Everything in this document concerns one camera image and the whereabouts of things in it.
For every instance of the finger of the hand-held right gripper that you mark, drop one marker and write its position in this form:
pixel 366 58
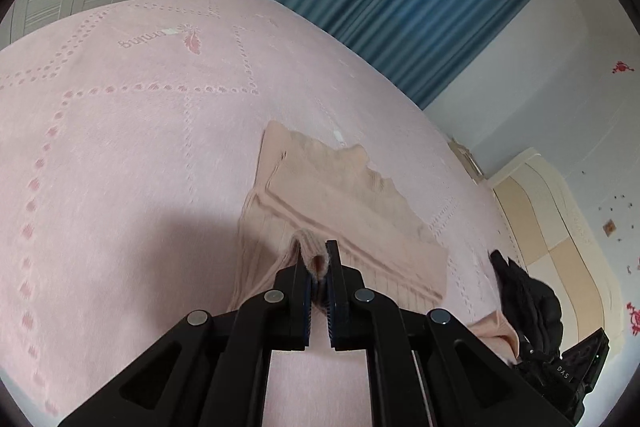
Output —
pixel 535 357

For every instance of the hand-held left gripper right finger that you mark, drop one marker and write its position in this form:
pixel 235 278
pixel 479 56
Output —
pixel 331 314

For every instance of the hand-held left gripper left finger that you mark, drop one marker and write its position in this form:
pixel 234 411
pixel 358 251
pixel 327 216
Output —
pixel 306 307

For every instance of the pink knitted sweater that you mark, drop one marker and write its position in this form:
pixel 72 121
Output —
pixel 340 202

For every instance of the black puffer jacket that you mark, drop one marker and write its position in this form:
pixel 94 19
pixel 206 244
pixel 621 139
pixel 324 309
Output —
pixel 530 302

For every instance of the cream bed headboard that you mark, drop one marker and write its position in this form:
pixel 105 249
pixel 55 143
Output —
pixel 550 227

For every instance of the bed with pink sheet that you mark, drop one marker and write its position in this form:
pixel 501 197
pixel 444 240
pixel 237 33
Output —
pixel 125 157

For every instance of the red wall decoration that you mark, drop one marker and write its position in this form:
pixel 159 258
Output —
pixel 622 68
pixel 635 319

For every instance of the small orange wall sticker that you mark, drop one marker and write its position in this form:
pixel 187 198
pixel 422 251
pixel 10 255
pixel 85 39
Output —
pixel 609 227

